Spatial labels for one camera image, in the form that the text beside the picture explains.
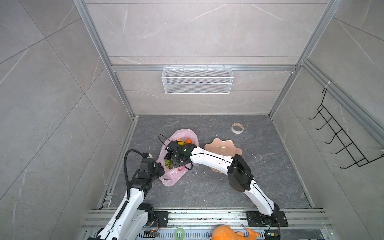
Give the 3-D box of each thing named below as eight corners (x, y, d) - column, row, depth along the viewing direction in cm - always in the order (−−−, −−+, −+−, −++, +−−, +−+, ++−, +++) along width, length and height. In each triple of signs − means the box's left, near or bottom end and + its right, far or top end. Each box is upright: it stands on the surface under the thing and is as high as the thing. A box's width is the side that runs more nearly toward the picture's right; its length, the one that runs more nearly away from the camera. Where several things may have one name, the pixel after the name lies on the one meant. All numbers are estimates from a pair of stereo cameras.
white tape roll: (232, 134, 111) (232, 132, 109) (230, 124, 117) (230, 122, 116) (244, 134, 111) (245, 132, 109) (241, 124, 117) (242, 122, 116)
